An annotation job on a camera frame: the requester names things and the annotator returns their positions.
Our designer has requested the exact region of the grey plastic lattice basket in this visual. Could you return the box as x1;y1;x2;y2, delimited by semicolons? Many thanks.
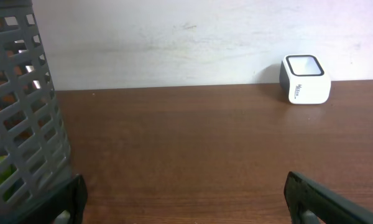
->
0;0;71;215

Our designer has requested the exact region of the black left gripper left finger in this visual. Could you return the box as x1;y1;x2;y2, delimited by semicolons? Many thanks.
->
0;174;88;224

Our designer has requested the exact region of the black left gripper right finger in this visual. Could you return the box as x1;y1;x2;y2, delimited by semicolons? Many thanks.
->
283;171;373;224

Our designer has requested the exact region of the white barcode scanner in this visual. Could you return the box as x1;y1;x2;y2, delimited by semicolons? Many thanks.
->
279;54;331;105

